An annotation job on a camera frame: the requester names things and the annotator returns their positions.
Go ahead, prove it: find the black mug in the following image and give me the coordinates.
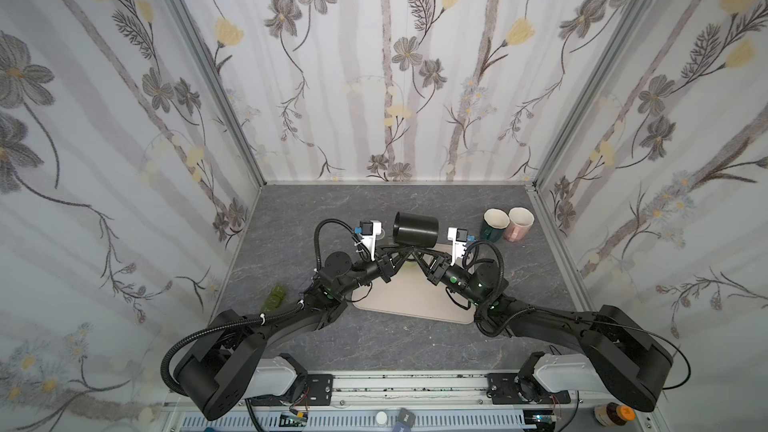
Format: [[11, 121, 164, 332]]
[[393, 212, 439, 248]]

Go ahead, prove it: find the dark green mug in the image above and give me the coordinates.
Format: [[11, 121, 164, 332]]
[[479, 208, 510, 242]]

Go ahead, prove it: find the pink mug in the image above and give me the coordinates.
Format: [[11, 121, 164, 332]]
[[503, 207, 535, 242]]

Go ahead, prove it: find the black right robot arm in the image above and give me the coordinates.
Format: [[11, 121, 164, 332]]
[[405, 240, 691, 412]]

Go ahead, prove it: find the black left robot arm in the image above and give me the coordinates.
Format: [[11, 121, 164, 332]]
[[160, 213, 435, 420]]

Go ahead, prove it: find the beige plastic tray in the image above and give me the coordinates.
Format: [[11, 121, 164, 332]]
[[349, 260, 475, 325]]

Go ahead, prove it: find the green small block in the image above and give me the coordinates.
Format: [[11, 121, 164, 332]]
[[261, 284, 286, 314]]

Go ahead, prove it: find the orange capped button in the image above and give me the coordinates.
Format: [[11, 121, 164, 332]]
[[593, 402, 637, 427]]

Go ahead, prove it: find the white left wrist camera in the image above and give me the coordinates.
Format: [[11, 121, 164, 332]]
[[354, 220, 384, 261]]

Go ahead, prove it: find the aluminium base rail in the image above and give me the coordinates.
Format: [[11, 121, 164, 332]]
[[155, 370, 613, 431]]

